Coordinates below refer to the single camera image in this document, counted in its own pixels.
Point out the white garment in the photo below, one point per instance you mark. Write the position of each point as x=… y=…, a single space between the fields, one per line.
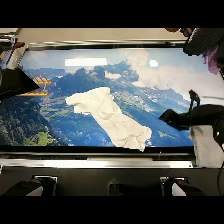
x=110 y=116

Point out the silver frame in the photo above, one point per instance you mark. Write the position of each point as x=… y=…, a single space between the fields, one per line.
x=100 y=163

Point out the purple garment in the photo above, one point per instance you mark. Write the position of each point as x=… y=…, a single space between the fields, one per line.
x=212 y=61

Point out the grey garment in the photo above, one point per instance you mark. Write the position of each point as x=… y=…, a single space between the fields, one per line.
x=206 y=146

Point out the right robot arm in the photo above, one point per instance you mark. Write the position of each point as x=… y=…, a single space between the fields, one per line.
x=208 y=115

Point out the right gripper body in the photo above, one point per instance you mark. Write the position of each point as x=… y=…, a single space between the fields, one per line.
x=175 y=120

